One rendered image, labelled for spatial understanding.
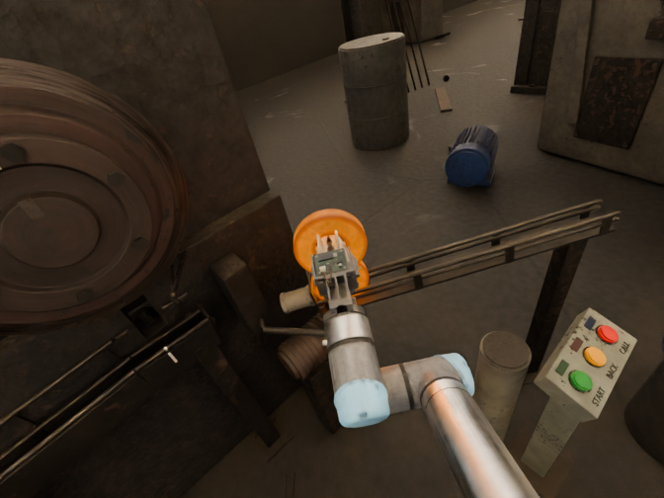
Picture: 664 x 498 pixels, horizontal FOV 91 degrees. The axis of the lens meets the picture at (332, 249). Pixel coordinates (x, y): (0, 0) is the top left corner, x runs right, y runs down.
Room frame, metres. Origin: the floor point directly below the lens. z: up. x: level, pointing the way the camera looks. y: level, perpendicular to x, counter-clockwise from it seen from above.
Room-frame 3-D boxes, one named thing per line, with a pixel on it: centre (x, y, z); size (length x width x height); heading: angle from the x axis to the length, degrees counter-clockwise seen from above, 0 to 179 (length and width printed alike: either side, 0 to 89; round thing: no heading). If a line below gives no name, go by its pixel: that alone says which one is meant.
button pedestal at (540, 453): (0.33, -0.50, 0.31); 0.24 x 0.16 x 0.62; 123
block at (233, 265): (0.71, 0.29, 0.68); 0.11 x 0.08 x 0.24; 33
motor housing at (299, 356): (0.64, 0.13, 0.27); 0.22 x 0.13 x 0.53; 123
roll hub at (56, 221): (0.49, 0.42, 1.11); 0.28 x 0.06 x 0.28; 123
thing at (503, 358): (0.44, -0.38, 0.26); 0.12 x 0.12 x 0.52
